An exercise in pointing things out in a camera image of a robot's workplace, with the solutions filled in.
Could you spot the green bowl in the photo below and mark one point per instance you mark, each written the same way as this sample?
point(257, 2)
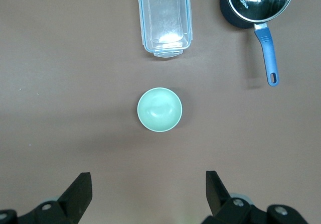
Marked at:
point(159, 109)

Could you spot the clear plastic food container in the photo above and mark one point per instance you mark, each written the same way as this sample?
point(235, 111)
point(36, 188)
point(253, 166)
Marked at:
point(164, 15)

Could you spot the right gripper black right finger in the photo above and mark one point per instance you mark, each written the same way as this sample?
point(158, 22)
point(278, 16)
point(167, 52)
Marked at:
point(225, 209)

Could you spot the brown table cloth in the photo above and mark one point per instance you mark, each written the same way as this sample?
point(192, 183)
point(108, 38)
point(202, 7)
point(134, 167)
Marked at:
point(75, 83)

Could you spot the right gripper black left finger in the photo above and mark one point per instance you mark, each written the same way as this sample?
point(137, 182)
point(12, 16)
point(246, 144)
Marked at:
point(62, 209)

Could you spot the glass lid with blue knob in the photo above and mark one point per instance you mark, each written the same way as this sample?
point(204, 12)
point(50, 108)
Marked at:
point(250, 5)

